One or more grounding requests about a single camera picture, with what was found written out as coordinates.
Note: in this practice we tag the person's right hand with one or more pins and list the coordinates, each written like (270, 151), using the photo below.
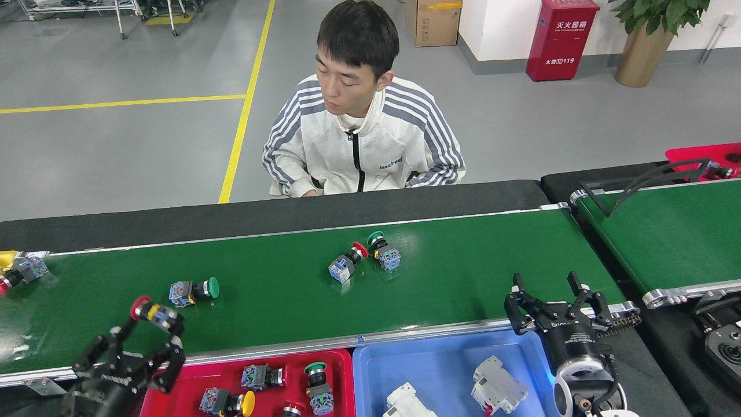
(310, 194)

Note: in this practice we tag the short green conveyor belt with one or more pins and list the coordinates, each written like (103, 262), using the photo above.
(666, 237)

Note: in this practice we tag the black remote controller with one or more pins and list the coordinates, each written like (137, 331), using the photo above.
(726, 353)

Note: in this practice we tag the white metal rack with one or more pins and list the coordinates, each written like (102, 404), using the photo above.
(81, 6)

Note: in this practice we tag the blue plastic tray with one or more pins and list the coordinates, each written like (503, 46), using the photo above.
(417, 359)

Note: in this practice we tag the black curved belt guide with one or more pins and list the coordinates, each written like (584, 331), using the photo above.
(595, 201)

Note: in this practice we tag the white metal stand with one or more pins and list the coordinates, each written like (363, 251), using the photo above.
(172, 17)

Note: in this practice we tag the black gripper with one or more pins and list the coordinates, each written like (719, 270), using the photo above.
(110, 394)
(573, 341)

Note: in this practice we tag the person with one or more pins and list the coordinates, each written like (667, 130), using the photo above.
(324, 145)

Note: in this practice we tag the yellow push button switch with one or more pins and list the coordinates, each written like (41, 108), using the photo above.
(248, 402)

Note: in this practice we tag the green potted plant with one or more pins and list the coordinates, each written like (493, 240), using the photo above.
(660, 11)

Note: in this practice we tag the red plastic bin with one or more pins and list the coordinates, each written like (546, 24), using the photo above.
(689, 153)

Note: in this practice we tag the golden plant pot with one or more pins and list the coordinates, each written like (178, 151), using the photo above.
(642, 58)

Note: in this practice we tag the long green conveyor belt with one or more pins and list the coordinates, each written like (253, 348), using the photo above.
(463, 260)

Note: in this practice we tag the white circuit breaker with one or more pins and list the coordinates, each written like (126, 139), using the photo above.
(405, 402)
(498, 382)

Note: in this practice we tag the brown cardboard box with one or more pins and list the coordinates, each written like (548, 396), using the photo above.
(434, 23)

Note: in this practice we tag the white wall conduit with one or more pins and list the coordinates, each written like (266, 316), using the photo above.
(713, 37)

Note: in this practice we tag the yellow plastic tray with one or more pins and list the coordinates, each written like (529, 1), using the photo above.
(7, 258)

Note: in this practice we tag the red fire extinguisher cabinet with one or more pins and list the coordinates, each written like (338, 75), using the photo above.
(561, 43)

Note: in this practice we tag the grey push button switch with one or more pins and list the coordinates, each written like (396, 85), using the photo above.
(718, 171)

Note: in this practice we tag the red plastic tray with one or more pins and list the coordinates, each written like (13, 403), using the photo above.
(344, 388)

